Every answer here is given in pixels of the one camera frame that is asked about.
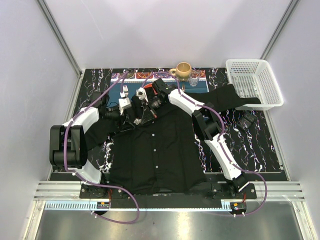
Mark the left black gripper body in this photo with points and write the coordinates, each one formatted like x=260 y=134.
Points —
x=121 y=114

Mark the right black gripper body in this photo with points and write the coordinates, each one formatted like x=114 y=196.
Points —
x=156 y=103

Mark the black button shirt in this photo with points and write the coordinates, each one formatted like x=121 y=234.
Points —
x=158 y=155

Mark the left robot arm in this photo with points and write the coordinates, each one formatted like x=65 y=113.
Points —
x=70 y=142

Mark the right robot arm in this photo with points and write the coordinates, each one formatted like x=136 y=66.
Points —
x=207 y=125

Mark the red floral plate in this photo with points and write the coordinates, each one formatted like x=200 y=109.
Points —
x=148 y=86

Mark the silver fork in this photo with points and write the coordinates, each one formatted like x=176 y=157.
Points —
x=125 y=91

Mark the silver knife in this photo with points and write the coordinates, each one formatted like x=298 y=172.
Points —
x=183 y=88

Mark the blue patterned placemat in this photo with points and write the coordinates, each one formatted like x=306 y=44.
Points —
x=134 y=80

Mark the tan ceramic mug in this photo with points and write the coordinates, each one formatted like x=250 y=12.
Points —
x=182 y=71

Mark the clear drinking glass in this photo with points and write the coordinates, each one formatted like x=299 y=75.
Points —
x=194 y=77

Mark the small black box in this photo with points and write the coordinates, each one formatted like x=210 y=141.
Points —
x=246 y=121

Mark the white plastic basket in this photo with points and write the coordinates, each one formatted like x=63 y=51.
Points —
x=254 y=78

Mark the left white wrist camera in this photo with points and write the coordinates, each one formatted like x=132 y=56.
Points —
x=124 y=102

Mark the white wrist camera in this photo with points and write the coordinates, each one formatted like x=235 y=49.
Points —
x=141 y=94
x=124 y=102

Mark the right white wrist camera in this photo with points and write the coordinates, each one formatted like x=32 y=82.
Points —
x=141 y=94

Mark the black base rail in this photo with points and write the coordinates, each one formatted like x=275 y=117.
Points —
x=207 y=195

